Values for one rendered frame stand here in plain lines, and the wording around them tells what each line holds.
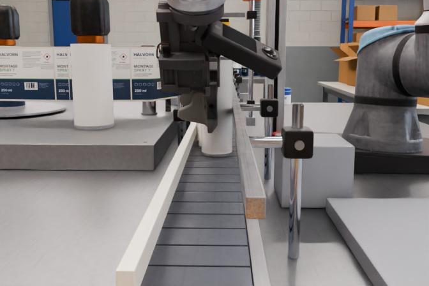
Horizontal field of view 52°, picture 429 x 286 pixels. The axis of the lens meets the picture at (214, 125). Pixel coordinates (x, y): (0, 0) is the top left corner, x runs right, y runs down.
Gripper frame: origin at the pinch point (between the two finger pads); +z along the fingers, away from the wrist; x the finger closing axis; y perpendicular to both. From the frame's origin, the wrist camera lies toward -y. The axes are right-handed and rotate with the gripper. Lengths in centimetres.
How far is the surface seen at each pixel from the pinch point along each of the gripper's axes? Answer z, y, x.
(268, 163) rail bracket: 9.4, -9.1, -1.3
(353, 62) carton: 149, -109, -268
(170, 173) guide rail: -9.0, 4.3, 19.7
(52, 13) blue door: 319, 329, -728
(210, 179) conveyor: -0.9, 0.2, 12.5
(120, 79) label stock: 22, 27, -46
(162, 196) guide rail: -13.0, 4.1, 26.6
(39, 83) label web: 23, 49, -46
